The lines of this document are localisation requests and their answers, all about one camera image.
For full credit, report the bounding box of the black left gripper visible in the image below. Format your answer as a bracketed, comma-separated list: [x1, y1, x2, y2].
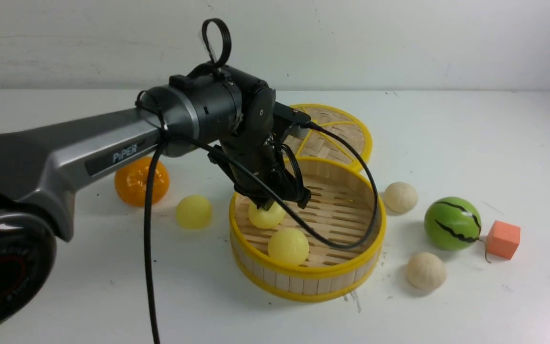
[208, 137, 311, 211]

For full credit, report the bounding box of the yellow bun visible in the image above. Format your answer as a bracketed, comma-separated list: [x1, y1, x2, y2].
[175, 194, 212, 229]
[267, 228, 309, 266]
[247, 201, 286, 229]

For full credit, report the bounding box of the white bun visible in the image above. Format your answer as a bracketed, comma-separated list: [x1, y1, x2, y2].
[383, 182, 419, 214]
[405, 252, 447, 292]

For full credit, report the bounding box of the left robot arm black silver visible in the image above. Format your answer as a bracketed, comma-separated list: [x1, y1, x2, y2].
[0, 63, 311, 323]

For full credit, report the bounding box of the woven bamboo steamer lid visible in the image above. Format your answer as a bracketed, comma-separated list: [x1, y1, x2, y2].
[285, 104, 373, 173]

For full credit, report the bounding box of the bamboo steamer tray yellow rim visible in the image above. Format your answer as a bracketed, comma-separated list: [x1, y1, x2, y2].
[229, 157, 386, 302]

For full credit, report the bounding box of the orange toy tangerine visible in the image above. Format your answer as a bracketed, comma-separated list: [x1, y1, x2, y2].
[114, 156, 170, 207]

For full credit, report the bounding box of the green toy watermelon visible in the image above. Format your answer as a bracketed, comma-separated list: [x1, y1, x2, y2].
[423, 196, 482, 252]

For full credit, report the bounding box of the orange foam cube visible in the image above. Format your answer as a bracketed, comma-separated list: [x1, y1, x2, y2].
[486, 220, 521, 260]

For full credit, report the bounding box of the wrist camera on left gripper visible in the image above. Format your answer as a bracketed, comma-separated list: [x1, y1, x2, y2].
[272, 102, 312, 143]

